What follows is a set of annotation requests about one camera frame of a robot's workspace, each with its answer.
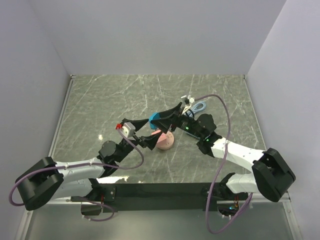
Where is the pink cube socket adapter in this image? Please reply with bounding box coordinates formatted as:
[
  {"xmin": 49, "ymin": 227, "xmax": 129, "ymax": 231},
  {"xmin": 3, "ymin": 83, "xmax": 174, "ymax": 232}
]
[{"xmin": 151, "ymin": 130, "xmax": 167, "ymax": 149}]

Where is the blue plug adapter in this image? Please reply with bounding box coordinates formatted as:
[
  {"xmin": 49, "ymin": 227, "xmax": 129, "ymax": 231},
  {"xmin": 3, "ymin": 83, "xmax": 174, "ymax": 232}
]
[{"xmin": 147, "ymin": 112, "xmax": 161, "ymax": 130}]

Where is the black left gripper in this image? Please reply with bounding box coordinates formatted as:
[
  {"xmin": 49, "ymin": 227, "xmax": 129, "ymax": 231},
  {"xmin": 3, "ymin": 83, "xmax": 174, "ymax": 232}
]
[{"xmin": 115, "ymin": 118, "xmax": 162, "ymax": 163}]

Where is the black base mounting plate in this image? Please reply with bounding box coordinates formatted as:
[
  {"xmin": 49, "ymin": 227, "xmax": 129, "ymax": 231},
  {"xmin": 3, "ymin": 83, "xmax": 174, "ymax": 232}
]
[{"xmin": 69, "ymin": 182, "xmax": 251, "ymax": 217}]

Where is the light blue power cord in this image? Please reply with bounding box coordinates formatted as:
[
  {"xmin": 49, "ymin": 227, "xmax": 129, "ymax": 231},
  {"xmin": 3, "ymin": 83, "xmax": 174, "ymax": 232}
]
[{"xmin": 186, "ymin": 101, "xmax": 208, "ymax": 118}]

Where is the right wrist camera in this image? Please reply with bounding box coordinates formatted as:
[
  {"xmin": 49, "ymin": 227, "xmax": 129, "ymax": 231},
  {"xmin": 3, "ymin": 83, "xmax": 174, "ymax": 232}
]
[{"xmin": 181, "ymin": 94, "xmax": 195, "ymax": 115}]

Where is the light blue power strip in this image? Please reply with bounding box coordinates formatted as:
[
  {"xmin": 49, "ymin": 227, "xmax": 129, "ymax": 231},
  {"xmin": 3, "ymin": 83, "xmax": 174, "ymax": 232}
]
[{"xmin": 186, "ymin": 130, "xmax": 201, "ymax": 139}]

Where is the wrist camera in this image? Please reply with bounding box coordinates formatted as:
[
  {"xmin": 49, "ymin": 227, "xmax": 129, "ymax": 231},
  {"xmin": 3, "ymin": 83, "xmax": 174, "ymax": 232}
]
[
  {"xmin": 181, "ymin": 94, "xmax": 195, "ymax": 115},
  {"xmin": 115, "ymin": 122, "xmax": 136, "ymax": 138}
]

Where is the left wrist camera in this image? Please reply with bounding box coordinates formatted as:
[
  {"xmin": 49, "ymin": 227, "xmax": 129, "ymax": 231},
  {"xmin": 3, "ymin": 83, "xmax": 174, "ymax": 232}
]
[{"xmin": 115, "ymin": 122, "xmax": 136, "ymax": 138}]

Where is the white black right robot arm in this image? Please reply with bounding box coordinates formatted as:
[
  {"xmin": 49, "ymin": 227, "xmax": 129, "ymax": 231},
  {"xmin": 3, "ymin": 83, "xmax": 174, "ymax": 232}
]
[{"xmin": 150, "ymin": 104, "xmax": 296, "ymax": 202}]

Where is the pink round power strip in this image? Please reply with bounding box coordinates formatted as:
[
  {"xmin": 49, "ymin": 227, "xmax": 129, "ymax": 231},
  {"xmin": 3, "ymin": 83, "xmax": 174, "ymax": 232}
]
[{"xmin": 156, "ymin": 131, "xmax": 175, "ymax": 150}]

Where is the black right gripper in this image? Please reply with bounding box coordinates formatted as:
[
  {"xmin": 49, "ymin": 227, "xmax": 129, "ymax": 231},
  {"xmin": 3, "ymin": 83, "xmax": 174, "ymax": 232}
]
[{"xmin": 151, "ymin": 102, "xmax": 204, "ymax": 140}]

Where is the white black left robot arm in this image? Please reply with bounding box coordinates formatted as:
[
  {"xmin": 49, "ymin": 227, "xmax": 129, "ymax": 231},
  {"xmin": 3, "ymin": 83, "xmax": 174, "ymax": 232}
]
[{"xmin": 13, "ymin": 119, "xmax": 162, "ymax": 211}]

